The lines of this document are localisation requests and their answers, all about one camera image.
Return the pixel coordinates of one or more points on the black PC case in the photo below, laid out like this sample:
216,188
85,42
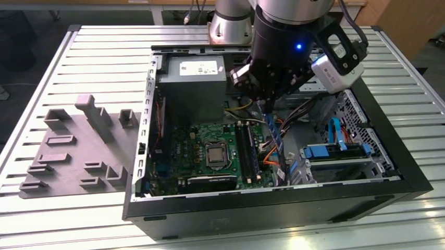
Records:
244,218

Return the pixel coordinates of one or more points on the black RAM slot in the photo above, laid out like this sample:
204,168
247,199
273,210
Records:
240,145

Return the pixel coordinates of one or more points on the grey parts rack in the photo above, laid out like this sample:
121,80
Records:
88,153

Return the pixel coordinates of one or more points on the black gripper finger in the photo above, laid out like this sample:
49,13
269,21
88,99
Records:
292,84
249,83

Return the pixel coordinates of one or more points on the metal disk bay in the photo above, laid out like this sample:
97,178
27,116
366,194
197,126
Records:
333,162

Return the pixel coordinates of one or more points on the RAM stick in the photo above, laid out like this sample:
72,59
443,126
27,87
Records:
255,153
275,132

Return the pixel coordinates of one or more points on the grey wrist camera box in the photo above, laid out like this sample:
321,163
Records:
333,78

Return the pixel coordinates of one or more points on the wooden cabinet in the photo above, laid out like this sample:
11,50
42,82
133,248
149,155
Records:
411,26

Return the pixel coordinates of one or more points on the steel locking lever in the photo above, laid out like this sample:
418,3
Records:
229,156

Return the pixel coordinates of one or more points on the black graphics card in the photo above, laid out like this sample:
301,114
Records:
212,183

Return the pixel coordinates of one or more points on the metal drive cage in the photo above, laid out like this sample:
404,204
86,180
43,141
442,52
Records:
299,100

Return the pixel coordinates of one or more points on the grey power supply unit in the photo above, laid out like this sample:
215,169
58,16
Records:
192,99

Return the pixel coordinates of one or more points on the green motherboard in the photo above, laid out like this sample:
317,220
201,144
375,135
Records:
181,138

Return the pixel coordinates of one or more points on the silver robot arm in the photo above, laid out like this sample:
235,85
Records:
227,28

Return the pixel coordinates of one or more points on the hard disk in blue carrier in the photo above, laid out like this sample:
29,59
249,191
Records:
319,151

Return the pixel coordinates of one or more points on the silver CPU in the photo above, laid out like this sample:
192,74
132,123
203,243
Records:
216,155

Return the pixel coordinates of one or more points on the grey stand foot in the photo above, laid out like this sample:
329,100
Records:
3,93

